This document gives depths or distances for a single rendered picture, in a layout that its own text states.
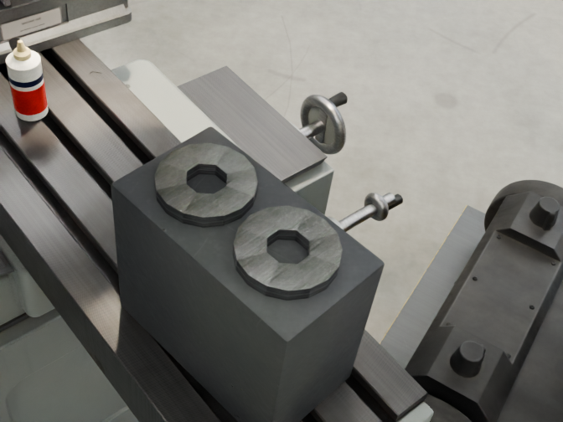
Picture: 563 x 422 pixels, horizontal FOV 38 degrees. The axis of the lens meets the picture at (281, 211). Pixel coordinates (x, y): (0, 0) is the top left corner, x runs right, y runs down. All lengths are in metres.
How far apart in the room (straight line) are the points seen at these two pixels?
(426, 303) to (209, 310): 0.92
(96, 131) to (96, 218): 0.15
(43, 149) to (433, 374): 0.63
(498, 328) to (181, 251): 0.76
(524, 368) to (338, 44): 1.66
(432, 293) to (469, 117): 1.11
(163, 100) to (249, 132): 0.17
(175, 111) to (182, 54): 1.43
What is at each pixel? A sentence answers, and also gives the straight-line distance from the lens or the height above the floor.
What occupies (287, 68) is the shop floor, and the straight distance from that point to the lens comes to 2.65.
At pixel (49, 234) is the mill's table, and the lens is 0.95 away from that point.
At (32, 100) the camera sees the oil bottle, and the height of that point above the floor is 0.96.
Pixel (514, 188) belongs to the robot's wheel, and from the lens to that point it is 1.60.
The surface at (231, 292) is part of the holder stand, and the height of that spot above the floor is 1.11.
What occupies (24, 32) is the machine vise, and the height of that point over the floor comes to 0.95.
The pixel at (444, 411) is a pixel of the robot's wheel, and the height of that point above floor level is 0.60.
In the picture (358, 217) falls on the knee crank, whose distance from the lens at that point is 1.54.
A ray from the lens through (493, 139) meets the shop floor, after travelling 2.57.
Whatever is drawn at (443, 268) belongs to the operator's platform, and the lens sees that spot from 1.65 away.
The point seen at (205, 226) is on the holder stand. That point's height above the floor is 1.11.
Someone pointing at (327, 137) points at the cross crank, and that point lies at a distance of 1.53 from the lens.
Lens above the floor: 1.64
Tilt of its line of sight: 48 degrees down
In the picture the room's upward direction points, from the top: 8 degrees clockwise
